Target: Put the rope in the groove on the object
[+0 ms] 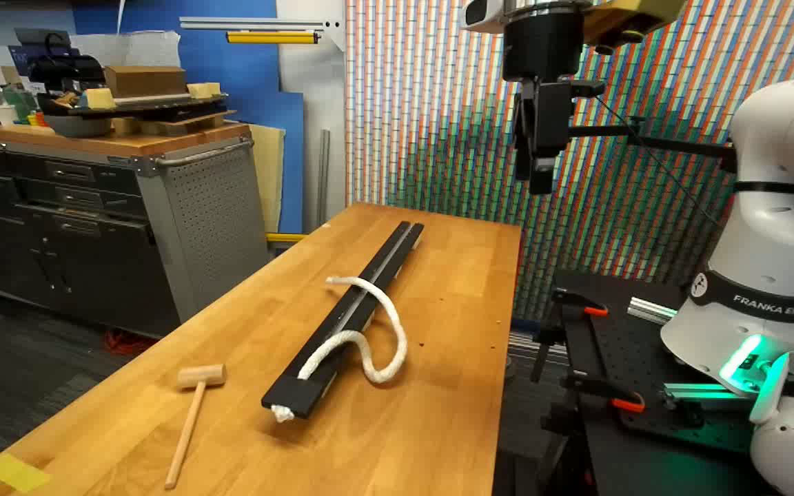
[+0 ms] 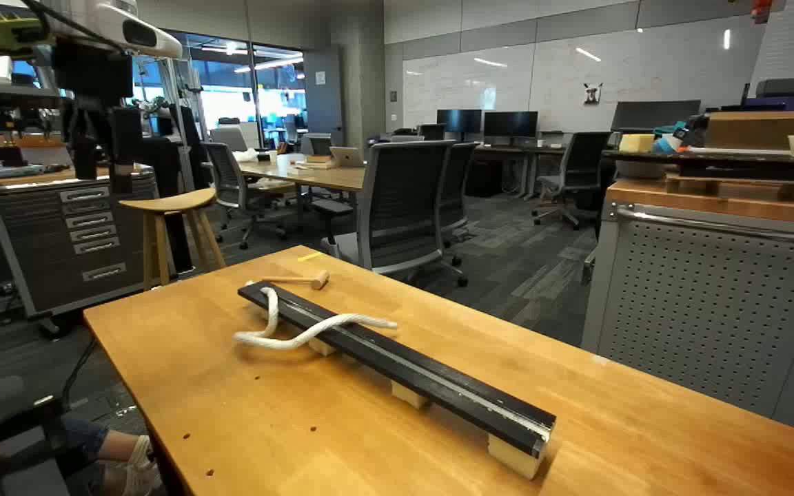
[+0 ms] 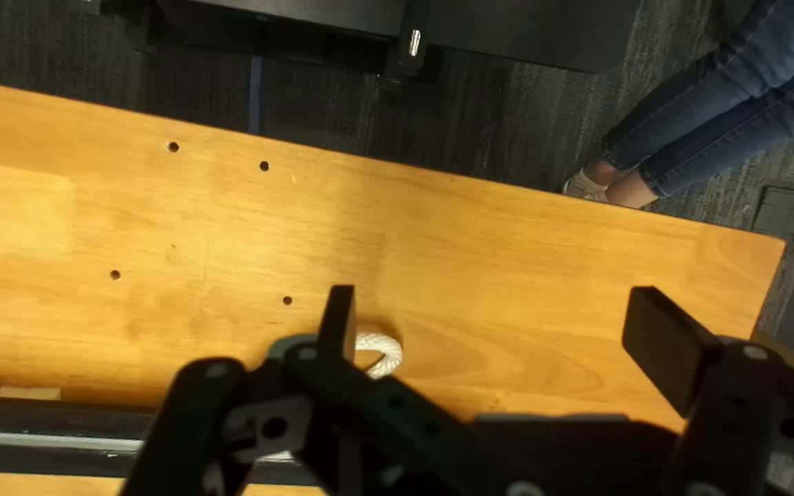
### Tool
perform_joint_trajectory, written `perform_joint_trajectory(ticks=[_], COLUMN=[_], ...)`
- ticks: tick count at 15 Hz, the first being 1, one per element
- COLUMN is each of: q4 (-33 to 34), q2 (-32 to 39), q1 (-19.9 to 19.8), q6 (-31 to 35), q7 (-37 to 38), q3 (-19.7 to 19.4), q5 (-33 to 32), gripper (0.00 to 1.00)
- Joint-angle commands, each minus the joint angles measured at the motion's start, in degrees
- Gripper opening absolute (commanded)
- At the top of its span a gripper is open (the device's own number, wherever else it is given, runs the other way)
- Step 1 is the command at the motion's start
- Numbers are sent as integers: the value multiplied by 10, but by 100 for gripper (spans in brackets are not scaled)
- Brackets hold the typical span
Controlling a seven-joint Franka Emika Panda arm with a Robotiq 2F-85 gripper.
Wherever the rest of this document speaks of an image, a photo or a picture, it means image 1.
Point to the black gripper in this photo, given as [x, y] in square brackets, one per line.
[543, 43]

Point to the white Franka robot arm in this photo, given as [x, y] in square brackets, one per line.
[783, 230]

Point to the multicolour patterned backdrop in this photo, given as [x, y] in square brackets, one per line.
[433, 138]

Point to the black grooved bar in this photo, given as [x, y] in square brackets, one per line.
[398, 252]

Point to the short aluminium extrusion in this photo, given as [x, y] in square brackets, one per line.
[650, 310]

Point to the black breadboard table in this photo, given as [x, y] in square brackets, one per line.
[635, 349]

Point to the beige foam panel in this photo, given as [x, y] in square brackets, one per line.
[267, 175]

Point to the yellow spirit level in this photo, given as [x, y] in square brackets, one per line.
[271, 36]

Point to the silver metal bar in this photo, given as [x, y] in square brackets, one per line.
[259, 22]

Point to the long aluminium extrusion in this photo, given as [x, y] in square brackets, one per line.
[694, 391]

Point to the blue board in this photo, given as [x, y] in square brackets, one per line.
[231, 70]

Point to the yellow sponge block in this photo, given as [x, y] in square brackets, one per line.
[204, 91]
[100, 96]

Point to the grey tool cabinet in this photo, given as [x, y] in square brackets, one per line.
[186, 222]

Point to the brown cardboard box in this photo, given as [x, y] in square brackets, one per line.
[144, 81]

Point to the wooden mallet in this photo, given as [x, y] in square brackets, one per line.
[198, 375]

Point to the black desktop device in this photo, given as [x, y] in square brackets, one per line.
[55, 58]

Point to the yellow sticky note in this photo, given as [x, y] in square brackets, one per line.
[15, 473]

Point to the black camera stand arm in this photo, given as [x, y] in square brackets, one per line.
[674, 142]

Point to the yellow wrist camera mount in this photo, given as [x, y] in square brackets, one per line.
[631, 19]

